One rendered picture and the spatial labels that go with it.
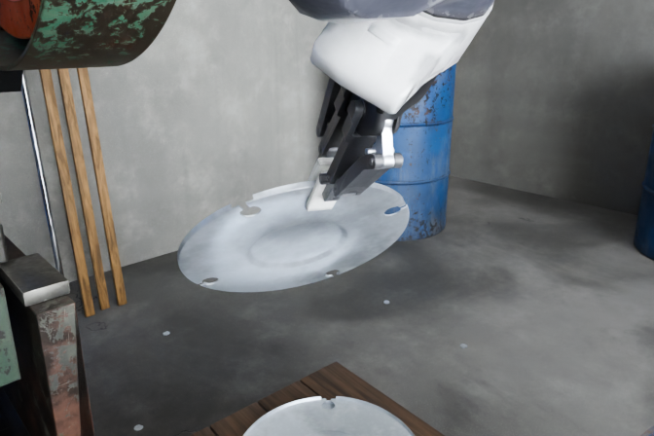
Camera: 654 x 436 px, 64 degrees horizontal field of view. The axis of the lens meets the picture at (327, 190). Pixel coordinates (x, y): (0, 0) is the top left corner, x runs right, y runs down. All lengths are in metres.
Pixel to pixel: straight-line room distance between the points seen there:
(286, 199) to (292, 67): 2.32
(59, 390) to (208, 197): 1.85
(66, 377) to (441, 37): 0.71
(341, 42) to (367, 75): 0.03
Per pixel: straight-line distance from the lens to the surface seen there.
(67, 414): 0.90
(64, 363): 0.86
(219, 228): 0.58
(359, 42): 0.32
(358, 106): 0.42
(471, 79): 3.79
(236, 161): 2.68
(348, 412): 0.97
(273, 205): 0.55
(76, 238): 2.06
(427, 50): 0.33
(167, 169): 2.49
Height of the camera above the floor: 0.97
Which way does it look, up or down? 16 degrees down
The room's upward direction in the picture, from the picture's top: straight up
